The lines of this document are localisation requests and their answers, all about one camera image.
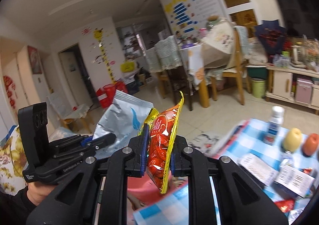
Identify silver foil packet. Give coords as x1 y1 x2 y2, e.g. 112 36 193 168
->
93 90 154 160

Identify red yellow snack bag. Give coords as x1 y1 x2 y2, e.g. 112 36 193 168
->
147 94 184 194

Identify small red candy wrapper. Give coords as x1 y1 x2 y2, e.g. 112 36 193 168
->
274 199 295 213

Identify white blue milk carton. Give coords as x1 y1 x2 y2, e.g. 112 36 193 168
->
274 165 315 198

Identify pink plastic trash bin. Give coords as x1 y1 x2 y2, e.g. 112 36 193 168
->
127 174 188 205

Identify left hand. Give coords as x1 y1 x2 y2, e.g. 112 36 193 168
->
27 181 56 206

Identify red gift boxes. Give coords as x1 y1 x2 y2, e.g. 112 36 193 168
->
96 80 128 109

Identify cat pattern slipper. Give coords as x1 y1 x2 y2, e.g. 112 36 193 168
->
188 132 225 156

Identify white yogurt drink bottle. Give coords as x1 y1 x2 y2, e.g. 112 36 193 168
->
263 106 284 144

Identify large yellow apple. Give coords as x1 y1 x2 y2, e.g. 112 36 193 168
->
282 128 302 152

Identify red apple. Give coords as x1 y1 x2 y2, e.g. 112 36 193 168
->
302 133 318 156

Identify dark wooden chair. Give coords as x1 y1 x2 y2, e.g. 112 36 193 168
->
154 35 194 111

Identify green waste bin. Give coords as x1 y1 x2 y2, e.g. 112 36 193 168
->
251 78 266 99

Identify cream TV cabinet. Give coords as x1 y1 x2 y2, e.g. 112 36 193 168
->
266 65 318 115

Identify wooden dining chair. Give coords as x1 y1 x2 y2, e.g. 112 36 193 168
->
209 25 252 105

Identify dining table with cloth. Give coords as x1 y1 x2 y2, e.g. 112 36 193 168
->
179 43 210 108

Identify dark wrapped flower bouquet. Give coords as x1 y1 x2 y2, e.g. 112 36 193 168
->
254 19 286 63

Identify black flat television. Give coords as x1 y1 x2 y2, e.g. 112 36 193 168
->
277 0 318 39

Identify giraffe height wall sticker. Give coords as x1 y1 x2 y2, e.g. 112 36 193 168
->
94 28 116 84

